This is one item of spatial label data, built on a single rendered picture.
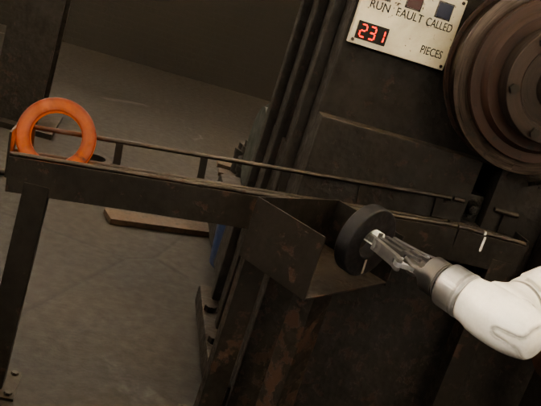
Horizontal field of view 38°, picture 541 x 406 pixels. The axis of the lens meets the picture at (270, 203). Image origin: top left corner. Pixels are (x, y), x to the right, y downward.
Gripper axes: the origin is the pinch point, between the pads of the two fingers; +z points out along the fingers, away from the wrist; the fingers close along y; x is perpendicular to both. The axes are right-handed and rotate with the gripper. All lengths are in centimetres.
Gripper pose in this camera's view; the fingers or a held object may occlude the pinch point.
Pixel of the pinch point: (368, 233)
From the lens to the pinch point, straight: 164.4
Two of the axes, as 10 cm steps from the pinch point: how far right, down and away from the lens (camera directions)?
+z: -6.3, -4.4, 6.4
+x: 3.3, -9.0, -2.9
